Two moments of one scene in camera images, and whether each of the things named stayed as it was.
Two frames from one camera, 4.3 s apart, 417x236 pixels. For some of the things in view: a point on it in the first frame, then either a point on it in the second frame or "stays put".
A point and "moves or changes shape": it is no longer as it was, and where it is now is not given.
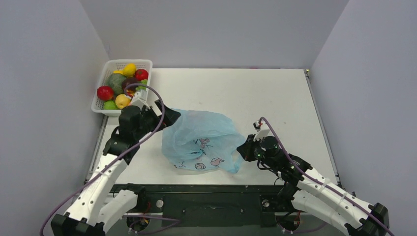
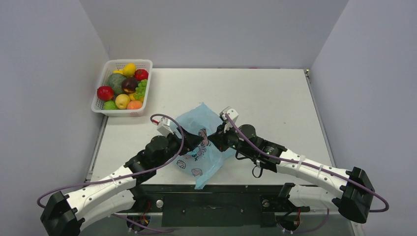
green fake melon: (116, 80) stays put
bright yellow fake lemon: (129, 69) stays put
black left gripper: (170, 117) → (192, 141)
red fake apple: (105, 93) stays put
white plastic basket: (98, 105) stays put
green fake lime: (110, 105) stays put
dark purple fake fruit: (127, 81) stays put
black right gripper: (248, 148) → (220, 136)
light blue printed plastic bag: (201, 139) moves or changes shape
